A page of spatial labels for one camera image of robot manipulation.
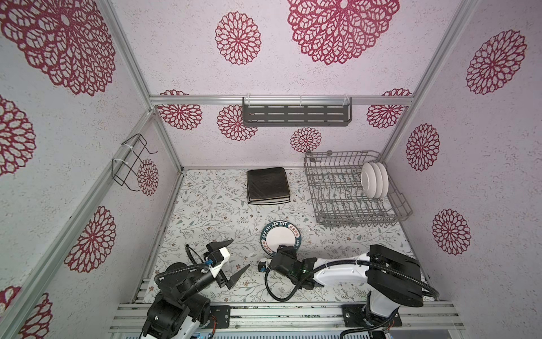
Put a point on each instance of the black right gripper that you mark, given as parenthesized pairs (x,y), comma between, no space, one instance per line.
(286,251)

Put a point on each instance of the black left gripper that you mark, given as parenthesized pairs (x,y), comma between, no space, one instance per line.
(222,280)

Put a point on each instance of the white round plate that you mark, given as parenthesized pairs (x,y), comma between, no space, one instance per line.
(385,180)
(369,180)
(279,232)
(379,180)

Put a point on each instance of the black square plate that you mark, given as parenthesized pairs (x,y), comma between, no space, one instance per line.
(269,183)
(279,199)

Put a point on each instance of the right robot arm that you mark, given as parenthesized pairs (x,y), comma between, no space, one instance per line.
(394,280)

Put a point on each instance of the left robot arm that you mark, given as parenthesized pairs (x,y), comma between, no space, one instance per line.
(179,310)

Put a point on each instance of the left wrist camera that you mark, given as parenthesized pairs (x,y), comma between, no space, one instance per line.
(216,260)

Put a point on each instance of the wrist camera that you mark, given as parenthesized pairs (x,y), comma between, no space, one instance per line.
(264,266)
(216,260)

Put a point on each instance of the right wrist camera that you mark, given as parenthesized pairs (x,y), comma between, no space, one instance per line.
(264,266)

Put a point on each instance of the grey wire dish rack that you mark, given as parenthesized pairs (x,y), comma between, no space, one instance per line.
(335,186)

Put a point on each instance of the black wire wall holder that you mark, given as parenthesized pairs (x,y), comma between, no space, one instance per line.
(136,171)

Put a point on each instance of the grey wall shelf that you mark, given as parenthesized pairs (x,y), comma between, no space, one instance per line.
(299,115)

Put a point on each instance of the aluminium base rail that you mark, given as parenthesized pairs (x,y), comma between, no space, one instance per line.
(248,308)

